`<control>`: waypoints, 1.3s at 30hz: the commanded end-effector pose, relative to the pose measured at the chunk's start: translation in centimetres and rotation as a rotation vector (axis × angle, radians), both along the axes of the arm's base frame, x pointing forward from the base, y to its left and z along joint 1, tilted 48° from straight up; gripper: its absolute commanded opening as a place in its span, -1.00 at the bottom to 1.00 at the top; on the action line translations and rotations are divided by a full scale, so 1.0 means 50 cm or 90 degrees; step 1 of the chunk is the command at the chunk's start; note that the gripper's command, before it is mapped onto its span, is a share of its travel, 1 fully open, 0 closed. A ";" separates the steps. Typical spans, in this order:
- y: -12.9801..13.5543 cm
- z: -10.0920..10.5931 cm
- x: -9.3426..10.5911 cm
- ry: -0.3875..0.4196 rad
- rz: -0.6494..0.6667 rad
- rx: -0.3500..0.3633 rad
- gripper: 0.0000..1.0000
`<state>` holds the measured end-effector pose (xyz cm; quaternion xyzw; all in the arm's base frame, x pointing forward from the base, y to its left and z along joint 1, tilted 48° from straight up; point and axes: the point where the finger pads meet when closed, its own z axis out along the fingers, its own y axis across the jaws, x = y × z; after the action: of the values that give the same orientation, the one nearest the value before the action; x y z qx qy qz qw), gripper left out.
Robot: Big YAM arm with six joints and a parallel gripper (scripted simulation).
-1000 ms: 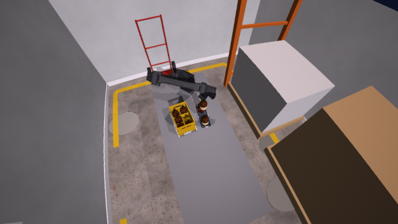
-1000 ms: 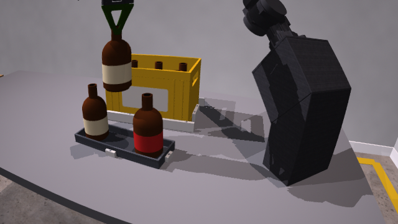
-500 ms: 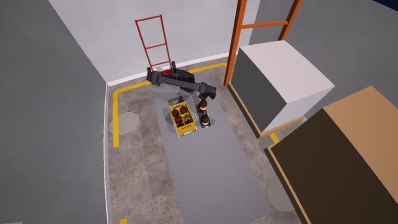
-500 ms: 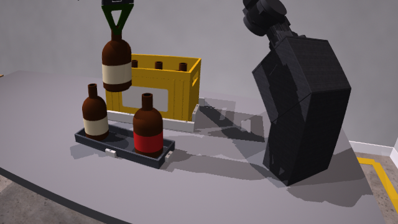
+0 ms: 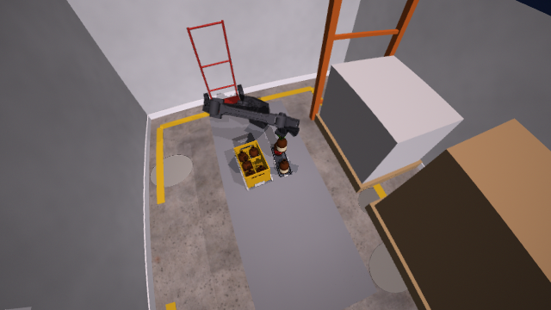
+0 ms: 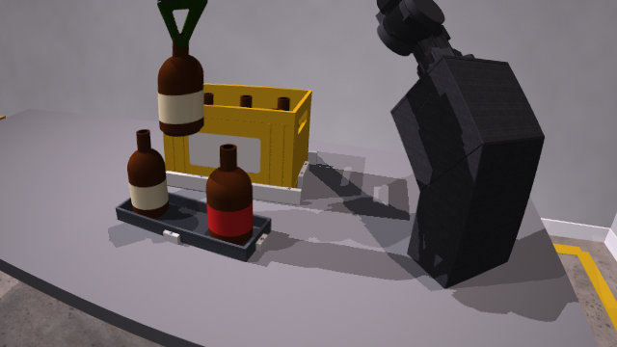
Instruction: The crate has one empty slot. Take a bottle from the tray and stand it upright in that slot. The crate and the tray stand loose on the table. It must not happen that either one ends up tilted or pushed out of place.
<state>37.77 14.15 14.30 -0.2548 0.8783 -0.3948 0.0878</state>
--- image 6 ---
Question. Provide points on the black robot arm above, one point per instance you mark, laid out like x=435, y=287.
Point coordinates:
x=420, y=32

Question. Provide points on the yellow crate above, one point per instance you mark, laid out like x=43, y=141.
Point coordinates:
x=271, y=148

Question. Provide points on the brown bottle with red label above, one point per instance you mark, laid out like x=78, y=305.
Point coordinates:
x=229, y=200

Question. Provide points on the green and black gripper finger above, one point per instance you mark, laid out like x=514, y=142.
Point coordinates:
x=187, y=21
x=168, y=8

